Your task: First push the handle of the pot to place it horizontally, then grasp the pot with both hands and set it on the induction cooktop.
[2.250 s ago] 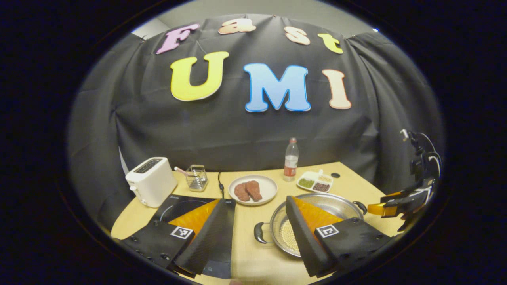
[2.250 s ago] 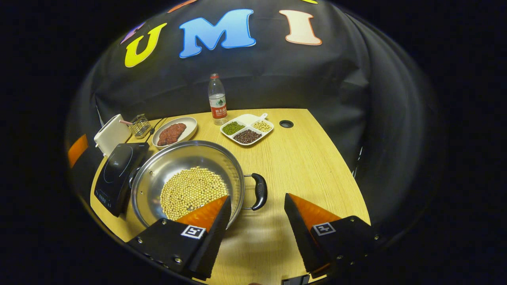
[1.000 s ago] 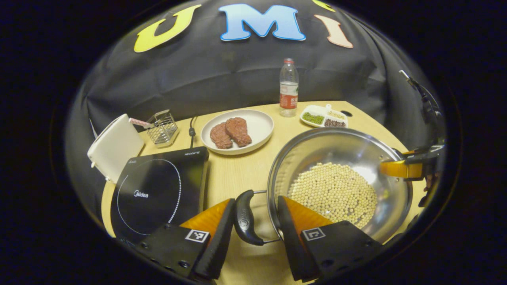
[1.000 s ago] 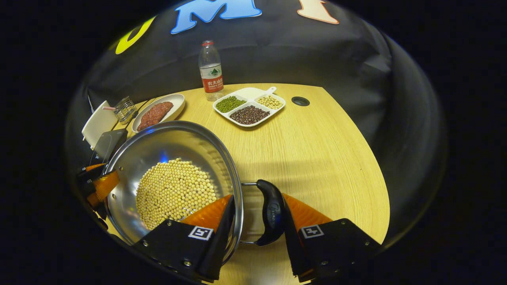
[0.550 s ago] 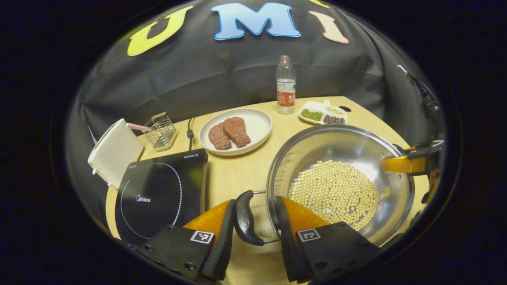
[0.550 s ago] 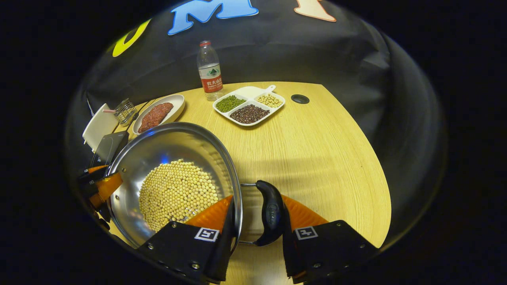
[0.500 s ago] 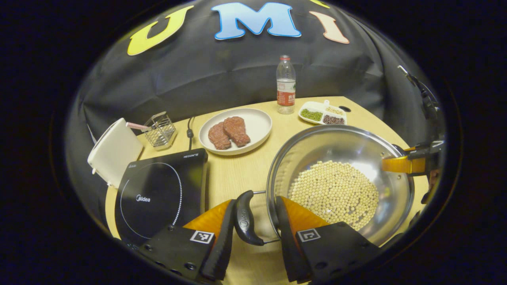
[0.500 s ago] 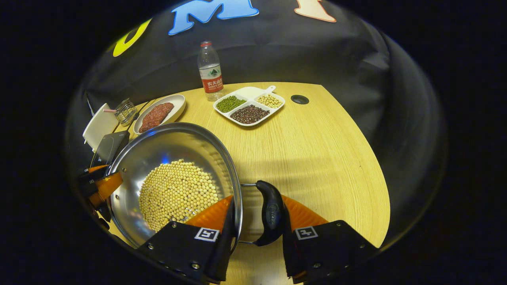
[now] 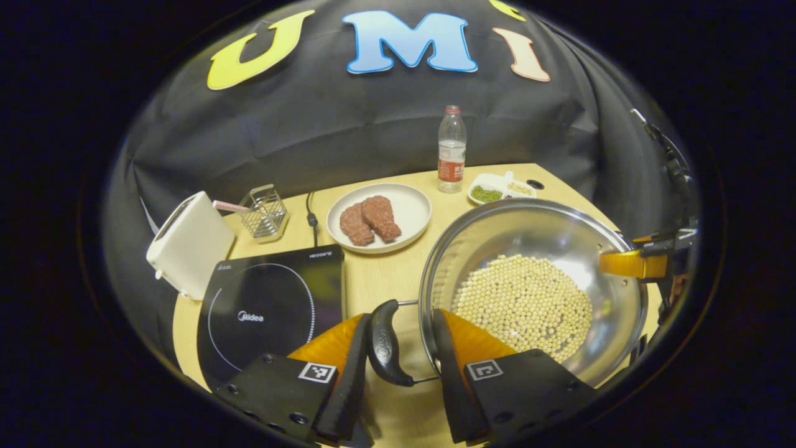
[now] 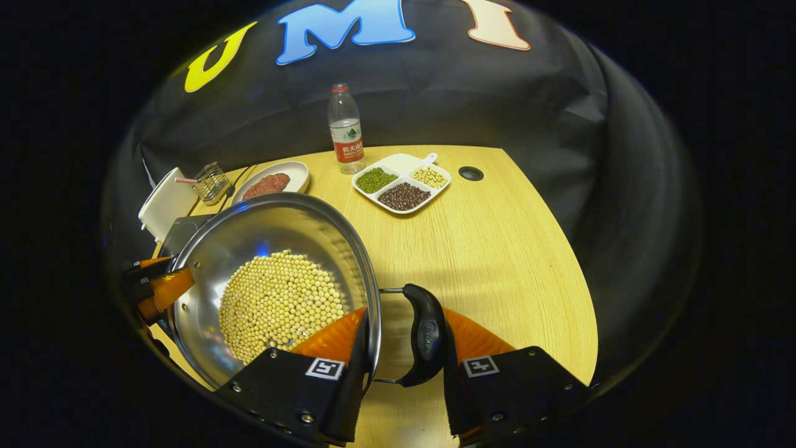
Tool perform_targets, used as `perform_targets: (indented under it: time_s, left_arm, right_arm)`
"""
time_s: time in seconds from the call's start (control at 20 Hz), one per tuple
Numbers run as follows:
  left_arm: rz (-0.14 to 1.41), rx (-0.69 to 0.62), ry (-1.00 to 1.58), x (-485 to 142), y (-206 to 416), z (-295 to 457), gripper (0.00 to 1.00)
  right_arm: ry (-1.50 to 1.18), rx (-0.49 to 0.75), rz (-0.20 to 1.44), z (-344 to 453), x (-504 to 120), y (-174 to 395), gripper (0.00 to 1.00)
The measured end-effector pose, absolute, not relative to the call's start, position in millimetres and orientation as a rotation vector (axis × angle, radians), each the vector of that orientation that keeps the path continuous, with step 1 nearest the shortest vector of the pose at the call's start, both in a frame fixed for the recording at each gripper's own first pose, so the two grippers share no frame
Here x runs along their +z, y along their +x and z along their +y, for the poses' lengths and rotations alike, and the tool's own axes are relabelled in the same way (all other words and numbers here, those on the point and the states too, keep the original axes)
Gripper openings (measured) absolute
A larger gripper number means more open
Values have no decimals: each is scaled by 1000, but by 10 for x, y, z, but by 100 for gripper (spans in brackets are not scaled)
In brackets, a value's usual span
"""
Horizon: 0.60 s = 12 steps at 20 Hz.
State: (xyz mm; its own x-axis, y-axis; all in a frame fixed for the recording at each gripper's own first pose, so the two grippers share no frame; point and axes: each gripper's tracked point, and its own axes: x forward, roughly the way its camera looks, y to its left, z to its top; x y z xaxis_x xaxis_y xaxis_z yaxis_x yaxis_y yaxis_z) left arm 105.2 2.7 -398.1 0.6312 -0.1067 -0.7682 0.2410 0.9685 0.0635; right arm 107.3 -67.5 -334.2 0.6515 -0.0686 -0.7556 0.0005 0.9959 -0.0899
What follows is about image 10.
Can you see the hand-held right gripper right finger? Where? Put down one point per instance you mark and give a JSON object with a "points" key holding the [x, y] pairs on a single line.
{"points": [[516, 392]]}

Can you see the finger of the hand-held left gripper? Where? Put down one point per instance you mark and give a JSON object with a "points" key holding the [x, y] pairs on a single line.
{"points": [[165, 292], [152, 266]]}

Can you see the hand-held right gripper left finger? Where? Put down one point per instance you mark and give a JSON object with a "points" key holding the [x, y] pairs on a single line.
{"points": [[280, 392]]}

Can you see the black induction cooktop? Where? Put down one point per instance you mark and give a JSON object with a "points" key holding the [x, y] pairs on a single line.
{"points": [[180, 233]]}

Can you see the pile of soybeans in pot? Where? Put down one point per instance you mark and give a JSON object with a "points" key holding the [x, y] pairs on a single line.
{"points": [[280, 305]]}

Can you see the brown meat slice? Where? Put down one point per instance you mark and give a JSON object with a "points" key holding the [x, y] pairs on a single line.
{"points": [[278, 182], [255, 190]]}

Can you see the white round plate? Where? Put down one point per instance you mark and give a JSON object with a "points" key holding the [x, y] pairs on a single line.
{"points": [[298, 174]]}

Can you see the pile of dark red beans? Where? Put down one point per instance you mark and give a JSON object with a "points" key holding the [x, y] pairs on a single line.
{"points": [[404, 196]]}

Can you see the small pile of soybeans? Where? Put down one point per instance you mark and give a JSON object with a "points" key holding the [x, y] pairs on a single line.
{"points": [[429, 177]]}

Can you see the pile of green beans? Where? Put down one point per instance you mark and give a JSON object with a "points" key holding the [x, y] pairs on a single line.
{"points": [[375, 180]]}

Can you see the clear plastic water bottle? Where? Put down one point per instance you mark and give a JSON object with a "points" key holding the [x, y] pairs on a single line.
{"points": [[346, 137]]}

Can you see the white divided dish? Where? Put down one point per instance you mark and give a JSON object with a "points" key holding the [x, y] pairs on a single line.
{"points": [[401, 163]]}

